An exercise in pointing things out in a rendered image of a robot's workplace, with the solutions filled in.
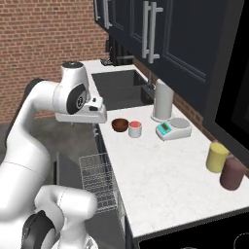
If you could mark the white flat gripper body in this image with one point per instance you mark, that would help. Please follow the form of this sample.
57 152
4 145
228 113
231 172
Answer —
84 115

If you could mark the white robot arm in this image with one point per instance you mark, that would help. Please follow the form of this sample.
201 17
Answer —
19 155

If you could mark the brown bowl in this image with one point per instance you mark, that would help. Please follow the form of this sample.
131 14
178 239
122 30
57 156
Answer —
120 125

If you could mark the white cup with red inside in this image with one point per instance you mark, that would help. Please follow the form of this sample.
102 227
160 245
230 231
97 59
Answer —
135 130

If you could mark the dark sink basin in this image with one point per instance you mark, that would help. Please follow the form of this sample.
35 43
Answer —
121 89

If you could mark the small dark object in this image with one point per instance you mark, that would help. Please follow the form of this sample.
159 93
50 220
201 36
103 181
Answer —
105 61

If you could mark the grey tap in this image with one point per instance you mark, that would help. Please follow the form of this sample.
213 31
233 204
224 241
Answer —
151 81

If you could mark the black countertop appliance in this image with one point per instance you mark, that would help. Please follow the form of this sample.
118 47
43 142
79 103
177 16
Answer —
118 48

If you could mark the white paper towel roll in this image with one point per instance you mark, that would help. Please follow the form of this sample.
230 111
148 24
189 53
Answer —
162 100

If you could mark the teal kitchen scale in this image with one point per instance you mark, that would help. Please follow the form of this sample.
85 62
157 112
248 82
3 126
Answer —
171 129

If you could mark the yellow jar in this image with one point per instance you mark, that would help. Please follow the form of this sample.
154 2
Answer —
216 159

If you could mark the black microwave oven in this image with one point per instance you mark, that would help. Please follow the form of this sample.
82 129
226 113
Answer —
231 71

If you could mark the maroon jar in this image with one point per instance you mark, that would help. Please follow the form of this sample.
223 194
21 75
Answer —
232 175

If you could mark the black stove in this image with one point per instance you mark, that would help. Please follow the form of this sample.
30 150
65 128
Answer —
201 231

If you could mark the dark wall cupboard door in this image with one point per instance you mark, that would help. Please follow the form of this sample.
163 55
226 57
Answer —
184 42
136 22
118 16

